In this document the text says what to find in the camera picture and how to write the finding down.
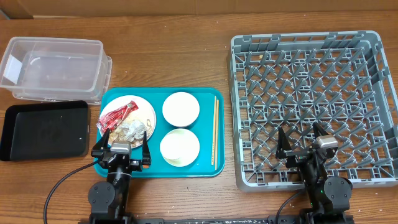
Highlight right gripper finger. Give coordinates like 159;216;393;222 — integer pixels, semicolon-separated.
275;127;292;159
312;122;328;139

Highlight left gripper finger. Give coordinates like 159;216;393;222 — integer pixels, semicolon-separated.
142;131;151;166
91;129;110;157

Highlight white tissue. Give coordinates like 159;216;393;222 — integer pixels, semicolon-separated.
119;120;147;142

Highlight white plate with food scraps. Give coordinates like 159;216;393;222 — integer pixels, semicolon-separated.
99;95;156;148

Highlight red snack wrapper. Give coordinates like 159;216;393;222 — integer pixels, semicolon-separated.
96;101;139;133

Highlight white bowl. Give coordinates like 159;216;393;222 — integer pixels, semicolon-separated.
160;128;200;167
162;92;200;128

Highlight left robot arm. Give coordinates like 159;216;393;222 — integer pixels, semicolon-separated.
88;129;151;223

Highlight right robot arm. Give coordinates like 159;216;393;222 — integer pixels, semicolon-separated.
275;122;354;223

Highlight grey dishwasher rack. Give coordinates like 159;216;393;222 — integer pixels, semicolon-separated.
228;30;397;192

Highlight black tray bin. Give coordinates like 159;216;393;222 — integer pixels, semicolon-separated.
1;101;90;161

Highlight teal serving tray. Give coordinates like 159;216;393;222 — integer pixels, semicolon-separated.
100;88;225;178

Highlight clear plastic bin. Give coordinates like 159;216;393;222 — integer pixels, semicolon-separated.
1;37;113;105

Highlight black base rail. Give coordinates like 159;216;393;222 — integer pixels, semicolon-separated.
78;215;355;224

